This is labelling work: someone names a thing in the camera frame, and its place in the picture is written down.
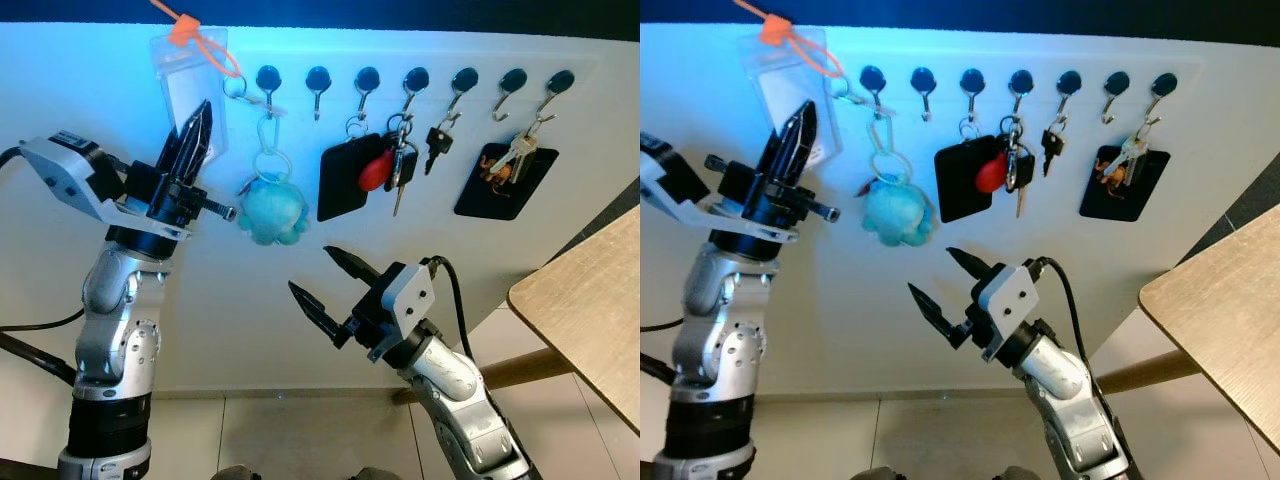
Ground black round wall hook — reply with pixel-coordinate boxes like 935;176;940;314
496;67;528;124
445;67;479;122
1008;68;1035;119
910;66;937;123
256;65;282;119
860;65;888;120
402;66;430;116
305;66;332;122
959;67;986;125
1101;70;1131;126
1052;69;1083;125
540;68;576;122
1145;71;1178;126
354;66;382;122

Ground red key fob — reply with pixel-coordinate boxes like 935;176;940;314
974;152;1012;195
357;150;397;194

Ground single black-headed key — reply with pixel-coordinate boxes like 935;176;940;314
424;112;462;177
1041;115;1077;179

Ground clear plastic badge holder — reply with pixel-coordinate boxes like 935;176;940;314
740;28;837;167
150;28;233;161

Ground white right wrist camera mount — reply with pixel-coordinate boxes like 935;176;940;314
374;261;440;343
977;261;1043;348

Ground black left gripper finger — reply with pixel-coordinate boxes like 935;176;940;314
794;102;820;190
156;100;207;184
761;101;809;184
189;102;216;187

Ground black square pouch with ring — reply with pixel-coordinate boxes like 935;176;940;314
934;117;1007;225
316;114;397;224

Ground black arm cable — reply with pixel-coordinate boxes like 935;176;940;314
1034;256;1133;473
640;318;685;388
0;144;87;388
425;256;477;363

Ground silver keys with orange charm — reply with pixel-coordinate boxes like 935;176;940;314
480;114;552;192
1100;119;1162;192

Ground light wooden table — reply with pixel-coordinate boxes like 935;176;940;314
1139;199;1280;457
507;204;641;434

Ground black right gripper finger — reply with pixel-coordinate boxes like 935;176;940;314
287;281;352;342
324;246;384;287
906;282;965;342
944;246;1002;287

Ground black flat pouch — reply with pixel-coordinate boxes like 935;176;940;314
1077;144;1172;224
452;142;560;222

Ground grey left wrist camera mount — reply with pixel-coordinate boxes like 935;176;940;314
18;130;193;243
640;133;803;247

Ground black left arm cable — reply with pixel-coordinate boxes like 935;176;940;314
640;318;685;388
0;144;87;388

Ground key bunch with black fob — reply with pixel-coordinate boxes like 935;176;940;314
1003;114;1037;220
385;111;422;219

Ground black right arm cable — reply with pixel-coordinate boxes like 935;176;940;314
425;256;477;363
1034;256;1133;473

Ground blue plush keychain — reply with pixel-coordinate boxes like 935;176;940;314
222;76;309;248
832;76;938;250

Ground wooden table leg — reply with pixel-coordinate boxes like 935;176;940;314
392;346;578;407
1093;349;1203;397

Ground orange badge strap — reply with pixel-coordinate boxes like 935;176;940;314
150;0;244;80
733;0;847;80

